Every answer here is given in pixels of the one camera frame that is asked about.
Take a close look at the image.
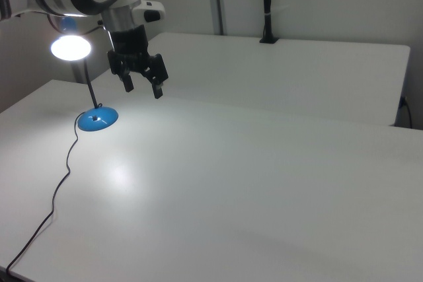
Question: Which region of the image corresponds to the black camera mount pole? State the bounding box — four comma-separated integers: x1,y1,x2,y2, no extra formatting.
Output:
259,0,280,44

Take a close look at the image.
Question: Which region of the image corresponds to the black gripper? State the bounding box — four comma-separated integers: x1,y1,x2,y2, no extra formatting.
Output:
106,24,170,100

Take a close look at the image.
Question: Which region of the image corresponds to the blue desk lamp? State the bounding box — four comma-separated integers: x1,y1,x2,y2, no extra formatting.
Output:
50,17,120,132

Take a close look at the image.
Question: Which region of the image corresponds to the black lamp power cable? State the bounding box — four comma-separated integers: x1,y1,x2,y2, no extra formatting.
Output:
5,112,87,271

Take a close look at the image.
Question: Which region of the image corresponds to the black wall cable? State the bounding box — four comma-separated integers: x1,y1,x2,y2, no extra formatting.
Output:
400,96,414,129

